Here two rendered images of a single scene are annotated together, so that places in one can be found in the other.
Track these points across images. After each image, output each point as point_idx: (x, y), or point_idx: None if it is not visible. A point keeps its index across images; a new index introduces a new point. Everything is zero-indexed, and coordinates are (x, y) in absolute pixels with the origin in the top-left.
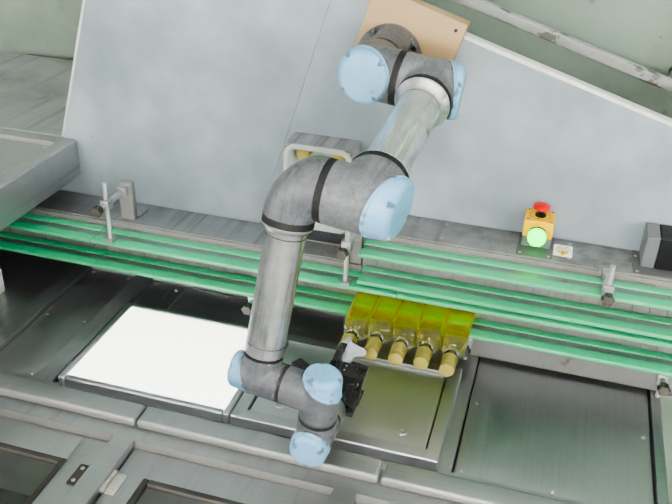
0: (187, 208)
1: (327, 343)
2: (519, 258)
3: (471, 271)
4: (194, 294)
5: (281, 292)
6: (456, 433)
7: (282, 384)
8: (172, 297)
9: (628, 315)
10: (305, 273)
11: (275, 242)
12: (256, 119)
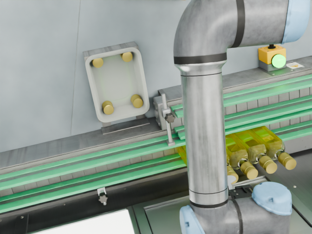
0: (7, 148)
1: (171, 196)
2: (276, 77)
3: (259, 95)
4: (38, 213)
5: (220, 127)
6: (309, 209)
7: (243, 217)
8: (23, 223)
9: None
10: (136, 150)
11: (204, 79)
12: (47, 53)
